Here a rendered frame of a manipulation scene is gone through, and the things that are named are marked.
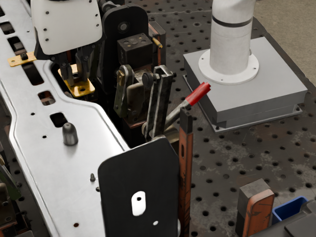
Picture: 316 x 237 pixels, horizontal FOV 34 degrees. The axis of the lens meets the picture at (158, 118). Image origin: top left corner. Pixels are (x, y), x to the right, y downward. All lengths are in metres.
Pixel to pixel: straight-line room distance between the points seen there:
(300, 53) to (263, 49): 1.43
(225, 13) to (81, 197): 0.72
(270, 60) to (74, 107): 0.74
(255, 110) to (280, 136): 0.11
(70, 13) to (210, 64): 0.91
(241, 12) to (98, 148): 0.61
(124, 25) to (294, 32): 2.24
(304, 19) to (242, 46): 1.96
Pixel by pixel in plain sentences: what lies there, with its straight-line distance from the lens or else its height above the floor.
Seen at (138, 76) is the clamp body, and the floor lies 1.07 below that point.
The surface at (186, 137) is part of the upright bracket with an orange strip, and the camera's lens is 0.93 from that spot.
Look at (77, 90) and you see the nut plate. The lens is 0.88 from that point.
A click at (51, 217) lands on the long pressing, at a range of 1.03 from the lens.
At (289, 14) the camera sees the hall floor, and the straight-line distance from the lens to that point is 3.55.
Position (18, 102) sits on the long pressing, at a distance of 1.28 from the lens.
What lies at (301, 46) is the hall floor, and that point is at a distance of 3.26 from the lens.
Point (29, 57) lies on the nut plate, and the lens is 1.41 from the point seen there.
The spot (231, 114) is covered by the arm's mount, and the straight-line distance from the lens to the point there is 1.56.
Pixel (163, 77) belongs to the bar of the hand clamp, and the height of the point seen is 1.21.
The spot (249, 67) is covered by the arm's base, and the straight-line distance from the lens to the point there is 1.68.
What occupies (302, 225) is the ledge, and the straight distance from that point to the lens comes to 0.32.
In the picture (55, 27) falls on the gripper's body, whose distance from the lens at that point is 0.81.
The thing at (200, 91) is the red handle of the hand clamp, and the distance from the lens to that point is 1.04.
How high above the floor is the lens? 1.80
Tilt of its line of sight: 43 degrees down
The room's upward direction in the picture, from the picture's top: 1 degrees counter-clockwise
